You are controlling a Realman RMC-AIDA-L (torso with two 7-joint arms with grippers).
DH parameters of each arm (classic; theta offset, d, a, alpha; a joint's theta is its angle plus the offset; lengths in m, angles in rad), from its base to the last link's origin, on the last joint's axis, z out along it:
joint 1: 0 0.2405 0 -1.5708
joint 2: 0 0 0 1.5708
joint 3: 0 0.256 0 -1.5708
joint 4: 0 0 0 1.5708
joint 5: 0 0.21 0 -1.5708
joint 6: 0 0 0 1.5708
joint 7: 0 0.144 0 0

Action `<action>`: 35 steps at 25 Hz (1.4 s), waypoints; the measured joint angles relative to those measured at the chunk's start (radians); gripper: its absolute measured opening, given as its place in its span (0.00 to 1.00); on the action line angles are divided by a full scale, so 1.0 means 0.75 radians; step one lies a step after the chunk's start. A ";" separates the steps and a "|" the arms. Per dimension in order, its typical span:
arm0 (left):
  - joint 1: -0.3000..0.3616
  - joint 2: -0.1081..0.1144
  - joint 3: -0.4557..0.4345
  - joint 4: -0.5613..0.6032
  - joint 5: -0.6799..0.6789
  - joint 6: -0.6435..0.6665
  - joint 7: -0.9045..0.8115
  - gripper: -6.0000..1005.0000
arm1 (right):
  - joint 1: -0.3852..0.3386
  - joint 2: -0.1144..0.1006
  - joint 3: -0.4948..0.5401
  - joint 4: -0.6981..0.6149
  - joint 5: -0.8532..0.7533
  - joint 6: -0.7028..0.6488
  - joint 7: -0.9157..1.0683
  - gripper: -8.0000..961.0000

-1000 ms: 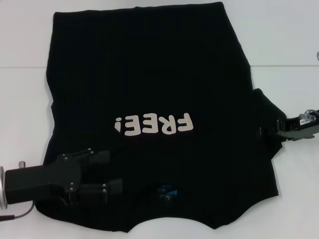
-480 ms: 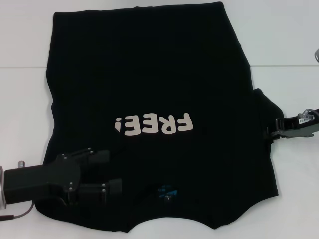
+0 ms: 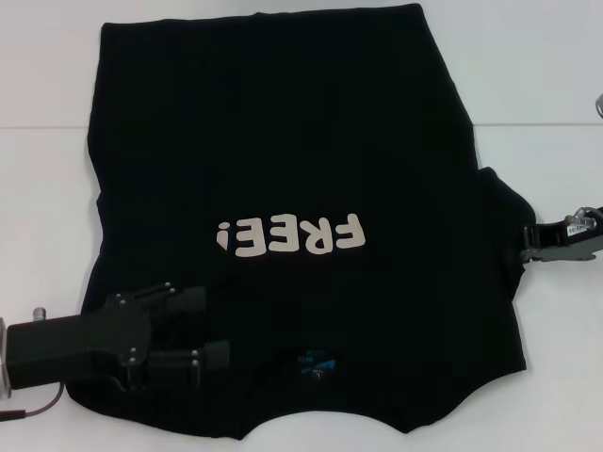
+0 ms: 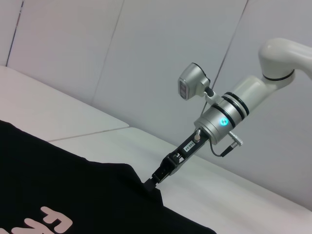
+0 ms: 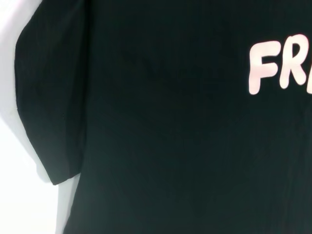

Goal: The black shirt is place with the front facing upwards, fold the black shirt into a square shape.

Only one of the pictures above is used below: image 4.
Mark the right arm dark cable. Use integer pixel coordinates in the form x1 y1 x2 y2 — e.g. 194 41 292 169
211 131 244 158

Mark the black shirt with FREE print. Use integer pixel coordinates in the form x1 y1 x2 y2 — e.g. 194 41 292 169
0 119 217 234

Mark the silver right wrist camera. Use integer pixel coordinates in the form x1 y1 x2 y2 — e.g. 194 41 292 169
178 62 220 103

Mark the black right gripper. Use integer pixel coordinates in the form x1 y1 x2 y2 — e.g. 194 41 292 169
143 128 211 193

